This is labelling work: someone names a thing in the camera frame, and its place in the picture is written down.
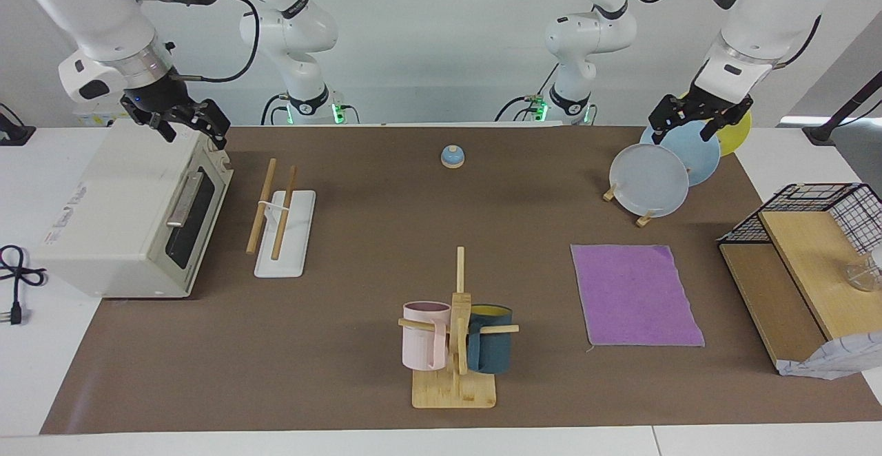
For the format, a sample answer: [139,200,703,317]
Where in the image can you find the black wire basket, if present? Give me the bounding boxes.
[717,183,882,253]

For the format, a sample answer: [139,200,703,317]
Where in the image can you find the yellow plate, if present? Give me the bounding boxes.
[679,91,752,157]

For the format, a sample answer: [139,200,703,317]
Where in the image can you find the black right base cable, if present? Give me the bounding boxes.
[260,93,290,126]

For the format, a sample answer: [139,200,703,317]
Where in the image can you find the brown table mat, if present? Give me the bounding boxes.
[40,125,882,435]

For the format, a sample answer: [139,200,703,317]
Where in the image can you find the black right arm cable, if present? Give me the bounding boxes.
[172,0,261,83]

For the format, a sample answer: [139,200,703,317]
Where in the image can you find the pale grey plate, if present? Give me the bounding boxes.
[609,143,690,218]

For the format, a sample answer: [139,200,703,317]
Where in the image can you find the white towel rack wooden bars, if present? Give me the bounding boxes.
[246,158,316,279]

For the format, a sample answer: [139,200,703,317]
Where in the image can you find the wooden shelf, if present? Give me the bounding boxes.
[719,209,882,374]

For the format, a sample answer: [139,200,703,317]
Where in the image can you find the wooden mug tree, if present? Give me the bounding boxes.
[398,247,520,410]

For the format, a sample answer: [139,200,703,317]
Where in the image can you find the wooden plate rack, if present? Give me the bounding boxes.
[603,182,654,228]

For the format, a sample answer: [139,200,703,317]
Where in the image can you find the black table clamp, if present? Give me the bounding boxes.
[0,103,37,147]

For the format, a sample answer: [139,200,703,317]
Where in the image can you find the dark teal mug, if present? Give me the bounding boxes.
[466,304,514,375]

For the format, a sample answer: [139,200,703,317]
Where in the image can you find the light blue plate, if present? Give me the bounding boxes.
[639,124,721,187]

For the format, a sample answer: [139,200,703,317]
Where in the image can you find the black base cable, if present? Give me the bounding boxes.
[260,93,290,126]
[495,63,559,123]

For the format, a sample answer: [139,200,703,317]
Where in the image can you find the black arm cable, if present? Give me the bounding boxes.
[577,0,824,70]
[172,0,261,83]

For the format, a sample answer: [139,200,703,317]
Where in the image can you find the patterned white cloth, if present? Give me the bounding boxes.
[779,332,882,381]

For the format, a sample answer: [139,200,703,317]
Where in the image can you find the pink mug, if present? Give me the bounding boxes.
[402,301,452,372]

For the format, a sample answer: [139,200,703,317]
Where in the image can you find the white toaster oven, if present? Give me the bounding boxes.
[31,118,234,300]

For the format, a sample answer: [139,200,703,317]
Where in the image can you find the clear glass flask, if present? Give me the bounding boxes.
[846,249,882,293]

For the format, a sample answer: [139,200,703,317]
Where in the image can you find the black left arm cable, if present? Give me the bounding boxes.
[577,0,824,70]

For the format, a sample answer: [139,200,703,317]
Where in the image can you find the black left base cable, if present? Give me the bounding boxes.
[495,63,559,123]

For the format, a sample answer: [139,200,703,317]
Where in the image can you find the purple and grey towel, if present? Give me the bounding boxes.
[571,244,706,348]

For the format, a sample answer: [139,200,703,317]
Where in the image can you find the black power cord with plug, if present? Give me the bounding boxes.
[0,245,48,326]

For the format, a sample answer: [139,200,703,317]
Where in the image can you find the black stand with pole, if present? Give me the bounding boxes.
[803,70,882,145]

